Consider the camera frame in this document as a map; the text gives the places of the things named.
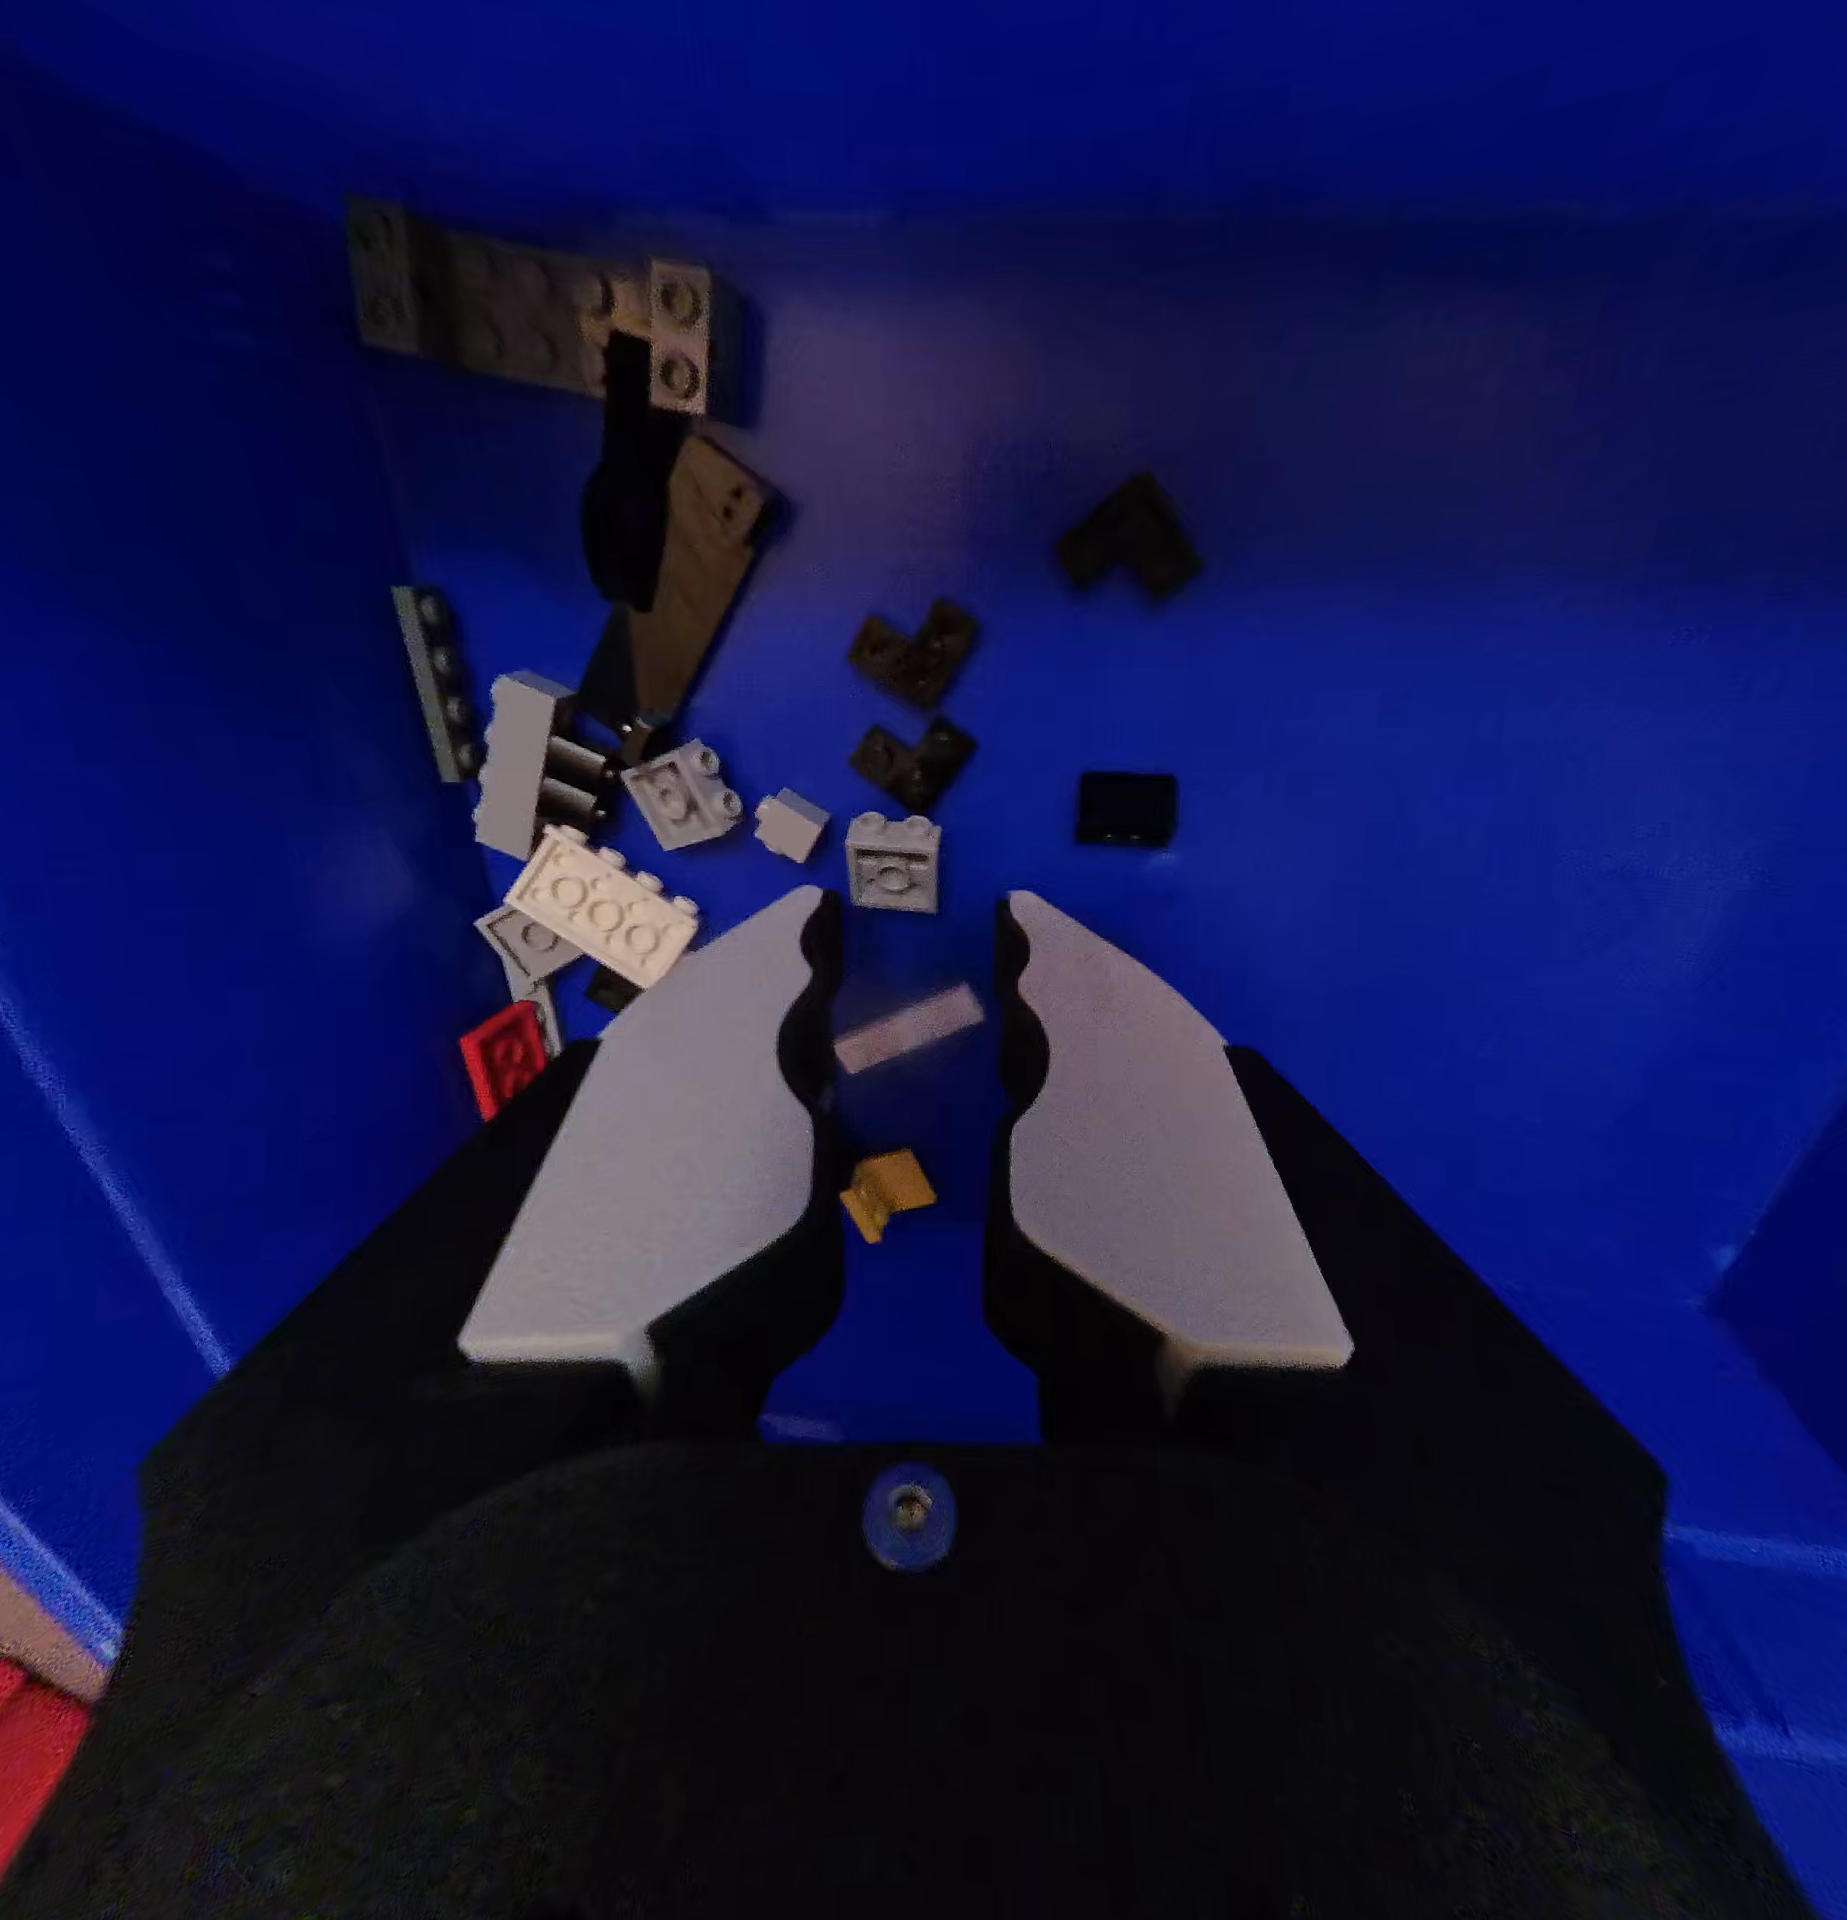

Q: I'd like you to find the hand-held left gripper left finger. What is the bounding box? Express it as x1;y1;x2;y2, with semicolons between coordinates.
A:
458;885;846;1431

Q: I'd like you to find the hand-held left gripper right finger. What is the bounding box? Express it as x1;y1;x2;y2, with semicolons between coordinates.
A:
993;889;1352;1431

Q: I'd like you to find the blue plastic bin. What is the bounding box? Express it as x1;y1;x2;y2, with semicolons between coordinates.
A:
0;0;1847;1920

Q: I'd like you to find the heap of toy bricks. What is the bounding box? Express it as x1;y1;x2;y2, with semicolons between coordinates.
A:
340;195;1213;1244

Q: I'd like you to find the red plastic bin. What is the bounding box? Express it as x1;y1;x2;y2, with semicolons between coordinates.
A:
0;1644;89;1904

